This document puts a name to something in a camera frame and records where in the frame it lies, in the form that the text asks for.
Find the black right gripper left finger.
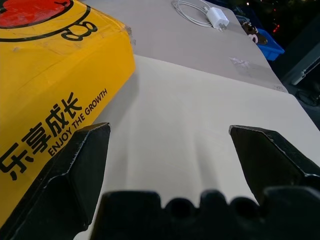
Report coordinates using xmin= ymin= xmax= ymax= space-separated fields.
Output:
xmin=0 ymin=122 xmax=111 ymax=240

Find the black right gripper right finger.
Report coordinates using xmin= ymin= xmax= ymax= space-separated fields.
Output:
xmin=229 ymin=124 xmax=320 ymax=206

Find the yellow cardboard box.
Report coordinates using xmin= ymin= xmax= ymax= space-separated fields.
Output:
xmin=0 ymin=0 xmax=137 ymax=222

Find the clear tape patch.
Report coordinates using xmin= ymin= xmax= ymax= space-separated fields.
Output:
xmin=228 ymin=56 xmax=272 ymax=78

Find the blue plastic bin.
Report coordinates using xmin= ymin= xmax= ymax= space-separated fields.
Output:
xmin=254 ymin=27 xmax=286 ymax=61

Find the brown toy with white eyes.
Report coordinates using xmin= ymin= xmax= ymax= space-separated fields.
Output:
xmin=241 ymin=20 xmax=269 ymax=46

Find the white USB charger plug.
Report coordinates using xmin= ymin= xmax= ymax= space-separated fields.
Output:
xmin=206 ymin=6 xmax=230 ymax=32

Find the white charger cable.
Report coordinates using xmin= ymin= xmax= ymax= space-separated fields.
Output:
xmin=171 ymin=0 xmax=213 ymax=27

